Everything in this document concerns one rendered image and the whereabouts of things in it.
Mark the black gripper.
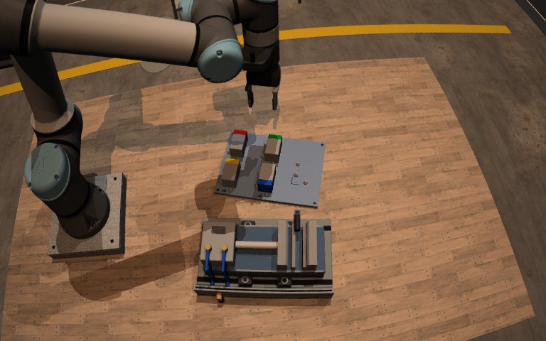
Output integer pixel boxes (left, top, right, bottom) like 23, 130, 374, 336
242, 23, 281, 110

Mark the tan flat bar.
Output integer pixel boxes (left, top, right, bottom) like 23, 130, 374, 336
291, 224, 296, 270

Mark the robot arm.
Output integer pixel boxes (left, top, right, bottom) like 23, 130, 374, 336
0, 0, 279, 239

